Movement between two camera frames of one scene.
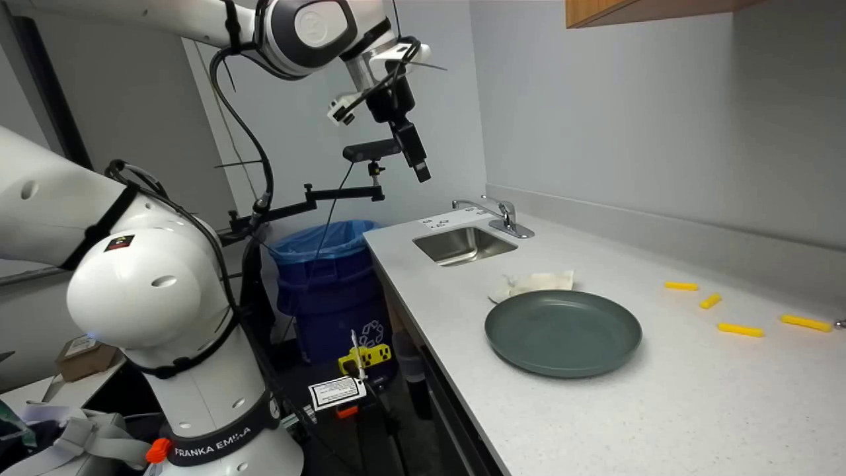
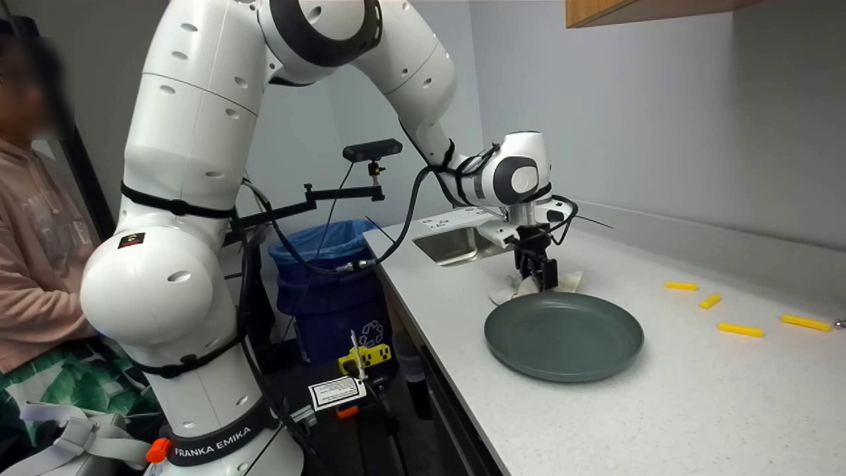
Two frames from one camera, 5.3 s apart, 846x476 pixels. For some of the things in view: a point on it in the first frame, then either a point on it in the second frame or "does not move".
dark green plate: x=560 y=335 does not move
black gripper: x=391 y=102 to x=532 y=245
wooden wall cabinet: x=627 y=12 does not move
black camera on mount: x=370 y=148 does not move
